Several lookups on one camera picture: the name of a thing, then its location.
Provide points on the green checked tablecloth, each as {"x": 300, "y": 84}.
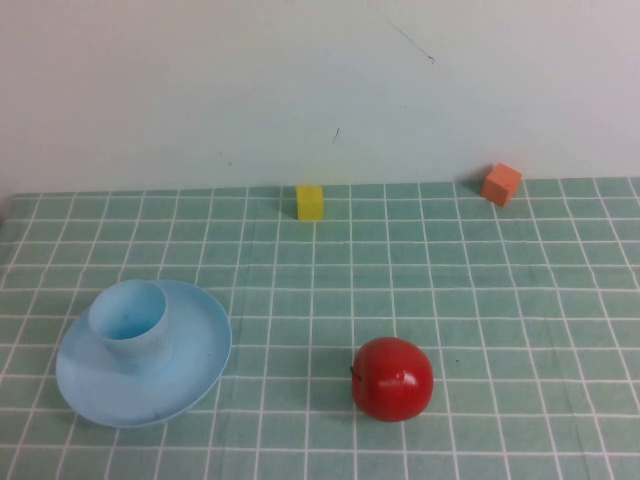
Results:
{"x": 450, "y": 280}

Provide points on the red apple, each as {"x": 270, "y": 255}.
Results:
{"x": 392, "y": 380}

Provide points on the light blue plastic cup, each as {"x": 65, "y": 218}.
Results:
{"x": 130, "y": 325}

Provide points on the light blue plastic plate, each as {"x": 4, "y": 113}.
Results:
{"x": 190, "y": 370}

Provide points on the orange foam cube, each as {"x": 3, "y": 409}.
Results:
{"x": 500, "y": 184}

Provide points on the yellow foam cube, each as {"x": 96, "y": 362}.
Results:
{"x": 310, "y": 202}

